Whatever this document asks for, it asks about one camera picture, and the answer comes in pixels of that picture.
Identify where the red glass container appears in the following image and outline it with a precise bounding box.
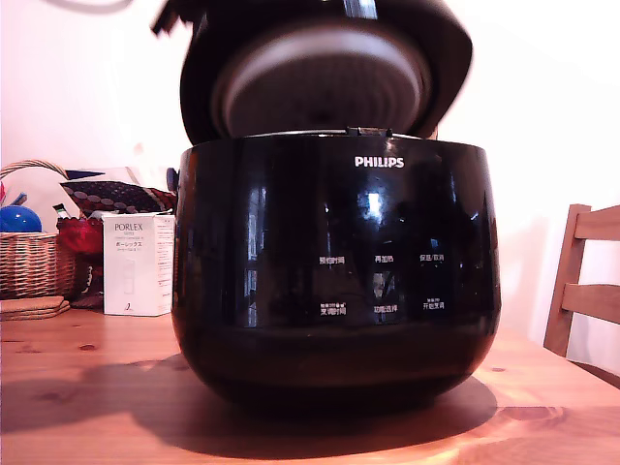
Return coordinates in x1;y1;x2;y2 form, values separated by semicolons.
55;217;105;297

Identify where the black rice cooker lid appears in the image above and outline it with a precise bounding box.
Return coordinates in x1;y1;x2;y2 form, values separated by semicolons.
178;0;475;147

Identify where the black Philips rice cooker body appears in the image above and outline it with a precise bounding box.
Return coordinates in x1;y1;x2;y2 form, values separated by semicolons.
171;126;502;404

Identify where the blue ball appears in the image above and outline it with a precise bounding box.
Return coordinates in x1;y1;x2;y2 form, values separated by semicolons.
0;205;44;234

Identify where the woven wicker basket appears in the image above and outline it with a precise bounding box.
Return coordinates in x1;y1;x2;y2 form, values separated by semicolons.
0;160;78;301

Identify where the white Porlex box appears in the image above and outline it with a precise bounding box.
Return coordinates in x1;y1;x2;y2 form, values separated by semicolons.
101;211;176;318

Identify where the dark dotted patterned cloth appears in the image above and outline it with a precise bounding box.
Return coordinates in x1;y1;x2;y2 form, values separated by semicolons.
59;168;178;215

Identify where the wooden chair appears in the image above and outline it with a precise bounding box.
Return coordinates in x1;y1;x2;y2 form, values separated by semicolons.
542;202;620;388

